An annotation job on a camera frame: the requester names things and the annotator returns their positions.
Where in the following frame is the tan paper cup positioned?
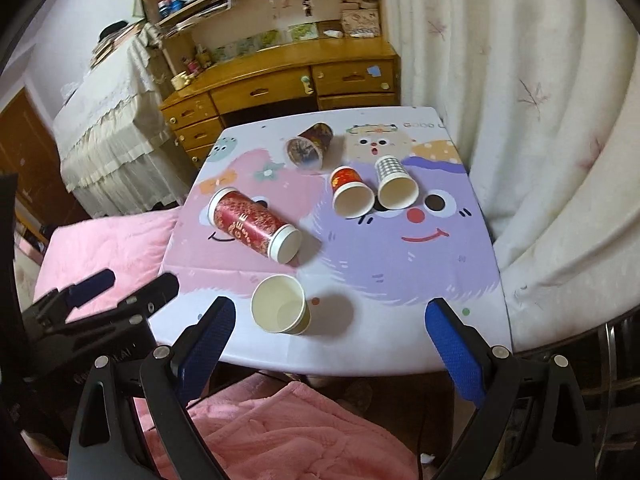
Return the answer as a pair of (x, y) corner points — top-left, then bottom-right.
(250, 274), (311, 335)

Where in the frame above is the tall red patterned cup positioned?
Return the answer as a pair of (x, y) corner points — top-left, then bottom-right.
(207, 186), (303, 264)

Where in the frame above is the dark patterned paper cup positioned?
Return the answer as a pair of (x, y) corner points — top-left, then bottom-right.
(285, 122), (333, 171)

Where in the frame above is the small red paper cup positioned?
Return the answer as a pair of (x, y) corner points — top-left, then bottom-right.
(330, 166), (375, 219)

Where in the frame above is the checkered grey paper cup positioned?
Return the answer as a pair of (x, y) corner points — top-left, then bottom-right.
(374, 155), (419, 210)

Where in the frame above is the brown wooden door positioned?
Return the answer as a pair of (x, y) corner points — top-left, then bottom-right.
(1, 89), (90, 229)

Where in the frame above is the pink fleece blanket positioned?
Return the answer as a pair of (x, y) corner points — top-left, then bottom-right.
(35, 208), (418, 479)

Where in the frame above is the white lace-covered furniture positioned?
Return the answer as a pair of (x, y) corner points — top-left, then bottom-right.
(53, 32), (196, 218)

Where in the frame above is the cartoon printed table mat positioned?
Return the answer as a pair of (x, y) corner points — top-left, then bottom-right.
(151, 106), (511, 376)

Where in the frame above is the wooden desk with drawers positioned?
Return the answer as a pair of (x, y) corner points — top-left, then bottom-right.
(160, 37), (400, 167)

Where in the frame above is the wooden bookshelf hutch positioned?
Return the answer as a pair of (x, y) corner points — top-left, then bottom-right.
(142, 0), (355, 73)

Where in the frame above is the white floral curtain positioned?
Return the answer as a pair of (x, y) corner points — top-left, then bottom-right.
(382, 0), (639, 350)

